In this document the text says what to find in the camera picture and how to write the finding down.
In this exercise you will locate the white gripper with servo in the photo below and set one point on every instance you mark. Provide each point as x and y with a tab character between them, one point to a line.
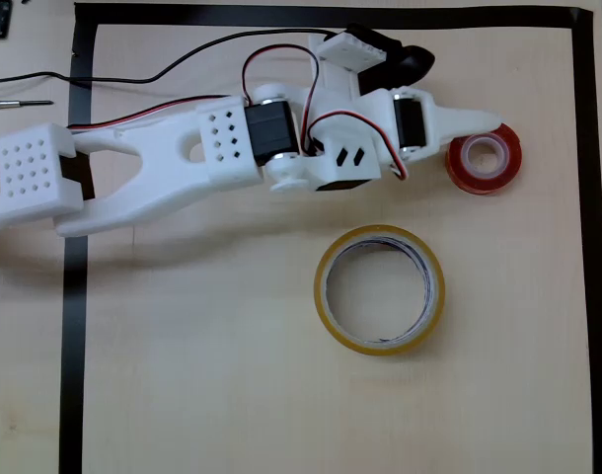
411	121

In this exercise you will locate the small red tape roll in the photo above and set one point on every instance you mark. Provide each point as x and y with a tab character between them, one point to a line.
508	163

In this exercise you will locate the large yellow tape roll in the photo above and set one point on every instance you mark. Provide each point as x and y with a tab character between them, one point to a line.
320	291

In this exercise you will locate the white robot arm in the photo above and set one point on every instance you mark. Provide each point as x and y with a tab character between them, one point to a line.
158	163

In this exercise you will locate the thin metal screwdriver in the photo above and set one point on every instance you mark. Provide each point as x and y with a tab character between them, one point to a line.
34	102

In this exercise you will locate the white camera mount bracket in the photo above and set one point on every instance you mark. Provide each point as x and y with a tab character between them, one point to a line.
345	52

